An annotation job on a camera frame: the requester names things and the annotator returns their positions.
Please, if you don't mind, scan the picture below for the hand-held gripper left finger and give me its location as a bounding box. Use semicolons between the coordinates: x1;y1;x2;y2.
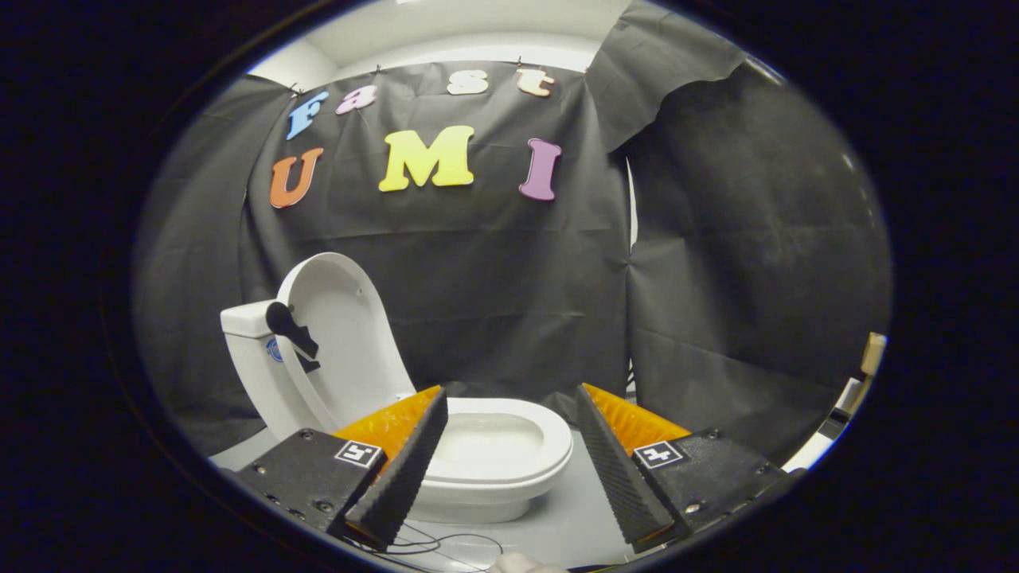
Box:
235;386;451;552

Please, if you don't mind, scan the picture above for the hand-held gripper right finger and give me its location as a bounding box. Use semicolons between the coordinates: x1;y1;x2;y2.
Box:
573;383;797;555

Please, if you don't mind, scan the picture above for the white toilet lid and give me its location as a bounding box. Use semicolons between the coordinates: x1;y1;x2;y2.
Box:
275;252;417;435

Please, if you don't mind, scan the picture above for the white toilet seat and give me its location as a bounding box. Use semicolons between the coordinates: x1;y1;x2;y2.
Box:
426;397;574;488

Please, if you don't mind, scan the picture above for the white toilet with tank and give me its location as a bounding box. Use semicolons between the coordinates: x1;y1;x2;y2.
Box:
221;298;564;525

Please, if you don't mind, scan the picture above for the black backdrop cloth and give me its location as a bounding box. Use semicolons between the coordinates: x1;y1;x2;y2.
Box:
131;0;892;466

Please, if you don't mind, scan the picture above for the white box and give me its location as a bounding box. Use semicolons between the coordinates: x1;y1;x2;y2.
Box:
832;377;865;415

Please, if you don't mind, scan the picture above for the beige box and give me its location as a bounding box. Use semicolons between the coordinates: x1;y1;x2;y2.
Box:
860;332;888;377

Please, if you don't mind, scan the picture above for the thin black cable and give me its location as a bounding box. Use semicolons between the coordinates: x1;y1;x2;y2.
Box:
350;521;507;571

